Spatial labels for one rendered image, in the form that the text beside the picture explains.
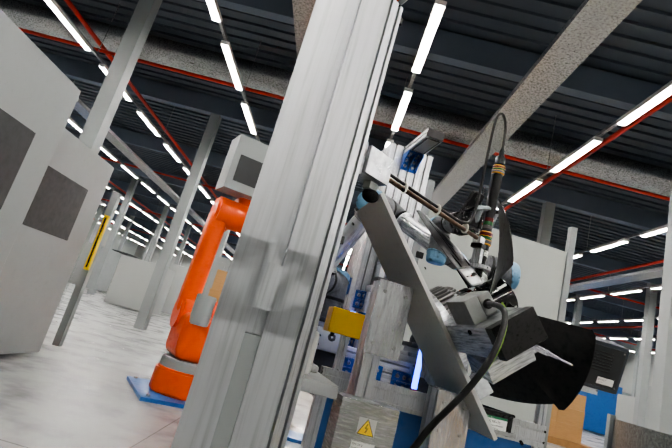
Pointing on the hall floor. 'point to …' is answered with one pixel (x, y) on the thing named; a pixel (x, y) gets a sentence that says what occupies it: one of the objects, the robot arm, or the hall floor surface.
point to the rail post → (313, 421)
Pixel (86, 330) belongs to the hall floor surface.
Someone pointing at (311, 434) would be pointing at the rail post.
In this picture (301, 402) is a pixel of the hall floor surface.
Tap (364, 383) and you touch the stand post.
